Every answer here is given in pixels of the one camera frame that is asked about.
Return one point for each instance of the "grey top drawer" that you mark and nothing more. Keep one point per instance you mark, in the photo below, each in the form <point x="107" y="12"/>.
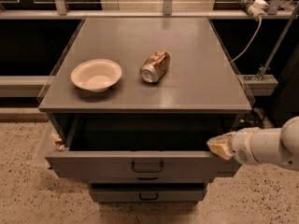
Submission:
<point x="143" y="148"/>

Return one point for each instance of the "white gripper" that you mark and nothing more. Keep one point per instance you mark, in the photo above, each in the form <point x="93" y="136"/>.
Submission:
<point x="244" y="146"/>

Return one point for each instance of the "clear plastic side bin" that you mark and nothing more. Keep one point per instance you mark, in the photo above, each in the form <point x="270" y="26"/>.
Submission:
<point x="45" y="145"/>

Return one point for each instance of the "grey bottom drawer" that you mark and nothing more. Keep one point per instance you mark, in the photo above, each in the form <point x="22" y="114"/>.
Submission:
<point x="150" y="194"/>

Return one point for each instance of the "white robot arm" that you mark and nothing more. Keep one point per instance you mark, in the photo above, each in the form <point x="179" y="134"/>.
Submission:
<point x="255" y="146"/>

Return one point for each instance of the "grey drawer cabinet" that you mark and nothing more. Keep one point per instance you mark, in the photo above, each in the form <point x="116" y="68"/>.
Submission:
<point x="199" y="79"/>

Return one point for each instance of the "grey drawer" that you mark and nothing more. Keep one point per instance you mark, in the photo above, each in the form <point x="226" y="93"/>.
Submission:
<point x="143" y="148"/>
<point x="150" y="194"/>

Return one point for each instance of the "white paper bowl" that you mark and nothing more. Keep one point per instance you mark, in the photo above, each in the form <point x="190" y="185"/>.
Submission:
<point x="96" y="75"/>

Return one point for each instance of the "metal frame rail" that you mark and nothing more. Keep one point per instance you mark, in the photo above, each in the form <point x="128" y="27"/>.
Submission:
<point x="80" y="14"/>

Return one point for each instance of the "crushed aluminium soda can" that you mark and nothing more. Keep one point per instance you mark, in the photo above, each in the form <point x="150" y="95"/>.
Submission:
<point x="155" y="66"/>

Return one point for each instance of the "white power strip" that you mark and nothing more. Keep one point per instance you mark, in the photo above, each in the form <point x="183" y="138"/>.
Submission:
<point x="255" y="8"/>

